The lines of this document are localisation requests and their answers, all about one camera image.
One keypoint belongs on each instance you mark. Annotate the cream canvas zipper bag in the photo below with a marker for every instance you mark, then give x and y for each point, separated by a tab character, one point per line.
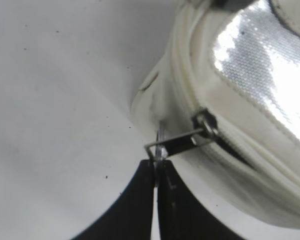
232	68

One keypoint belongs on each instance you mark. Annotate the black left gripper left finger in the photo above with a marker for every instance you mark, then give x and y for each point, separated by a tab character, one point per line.
130	216

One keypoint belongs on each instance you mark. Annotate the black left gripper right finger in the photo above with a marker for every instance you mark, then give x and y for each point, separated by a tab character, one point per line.
180	215

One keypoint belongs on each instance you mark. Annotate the metal zipper pull with ring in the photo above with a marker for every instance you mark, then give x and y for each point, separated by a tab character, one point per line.
180	143

